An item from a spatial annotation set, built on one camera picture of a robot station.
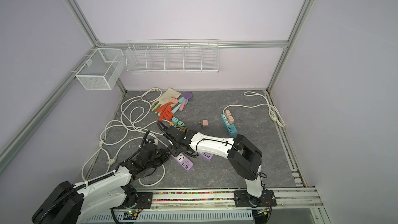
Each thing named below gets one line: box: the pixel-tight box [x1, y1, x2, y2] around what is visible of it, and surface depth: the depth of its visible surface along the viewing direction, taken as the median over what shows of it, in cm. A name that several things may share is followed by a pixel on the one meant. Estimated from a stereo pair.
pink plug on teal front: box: [228, 115, 235, 125], surface depth 98 cm
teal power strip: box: [220, 113, 238, 138], surface depth 98 cm
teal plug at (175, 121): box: [171, 116, 179, 125], surface depth 96 cm
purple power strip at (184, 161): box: [171, 152, 194, 171], surface depth 85 cm
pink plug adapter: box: [197, 119, 209, 128], surface depth 101 cm
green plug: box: [177, 120, 186, 129], surface depth 96 cm
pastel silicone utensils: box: [171, 91, 193, 115], surface depth 114 cm
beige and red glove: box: [150, 87, 182, 122], surface depth 113 cm
